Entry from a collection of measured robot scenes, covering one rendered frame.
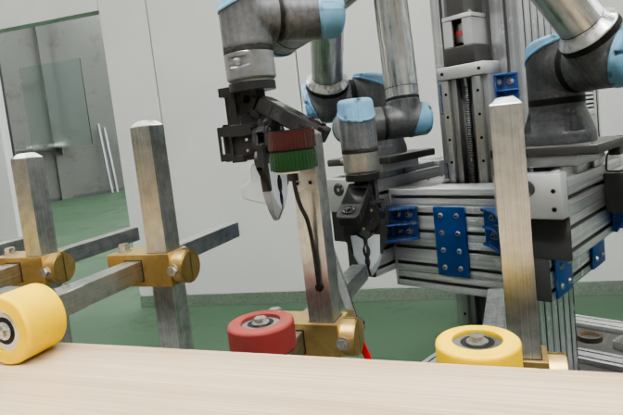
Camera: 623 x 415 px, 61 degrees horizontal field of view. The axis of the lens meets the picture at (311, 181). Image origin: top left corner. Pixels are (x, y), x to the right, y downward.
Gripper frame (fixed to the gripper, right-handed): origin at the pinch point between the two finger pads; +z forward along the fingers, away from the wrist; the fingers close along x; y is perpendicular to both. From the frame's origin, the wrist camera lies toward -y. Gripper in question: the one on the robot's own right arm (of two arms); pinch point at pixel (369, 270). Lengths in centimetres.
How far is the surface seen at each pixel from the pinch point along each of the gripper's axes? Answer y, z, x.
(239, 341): -52, -7, 1
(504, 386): -59, -8, -28
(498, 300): -16.4, 0.2, -25.5
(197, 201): 204, 10, 177
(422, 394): -62, -8, -21
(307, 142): -44, -29, -7
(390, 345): 150, 83, 37
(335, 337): -40.1, -2.8, -6.2
